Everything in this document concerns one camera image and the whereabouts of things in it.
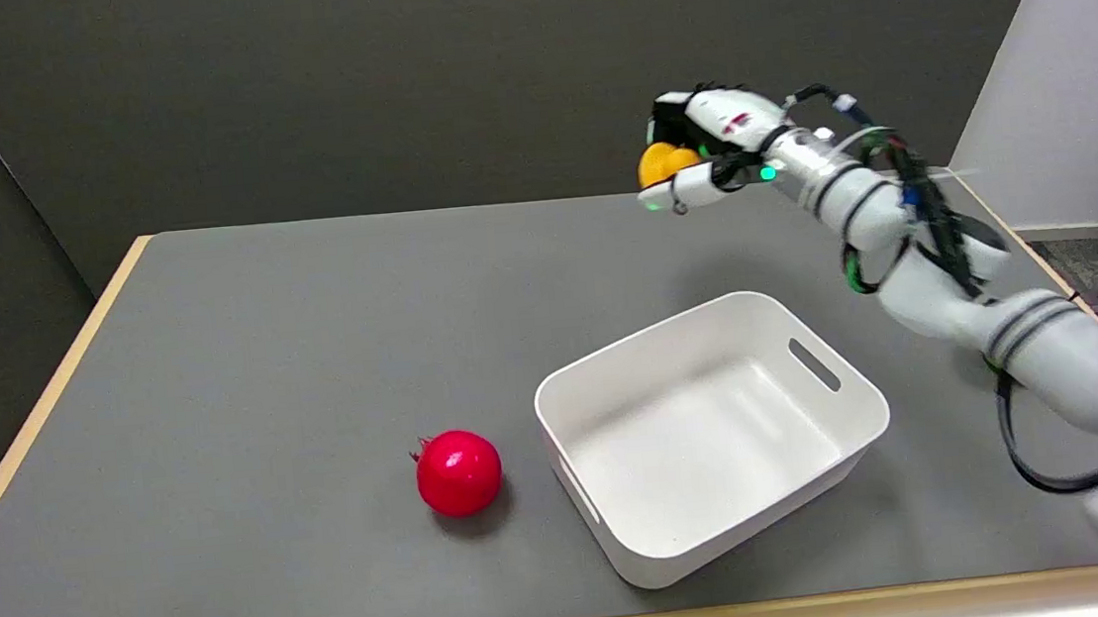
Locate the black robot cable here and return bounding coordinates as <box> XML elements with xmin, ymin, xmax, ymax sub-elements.
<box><xmin>783</xmin><ymin>58</ymin><xmax>1098</xmax><ymax>516</ymax></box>

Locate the white plastic box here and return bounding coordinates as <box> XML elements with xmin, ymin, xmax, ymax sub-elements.
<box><xmin>526</xmin><ymin>278</ymin><xmax>905</xmax><ymax>599</ymax></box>

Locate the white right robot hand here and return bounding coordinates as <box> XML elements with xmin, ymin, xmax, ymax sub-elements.
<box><xmin>629</xmin><ymin>77</ymin><xmax>798</xmax><ymax>219</ymax></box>

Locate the orange fruit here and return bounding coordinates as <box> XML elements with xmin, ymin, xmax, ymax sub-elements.
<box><xmin>635</xmin><ymin>138</ymin><xmax>706</xmax><ymax>190</ymax></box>

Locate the red pomegranate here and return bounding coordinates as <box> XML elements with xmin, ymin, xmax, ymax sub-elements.
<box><xmin>408</xmin><ymin>426</ymin><xmax>507</xmax><ymax>522</ymax></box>

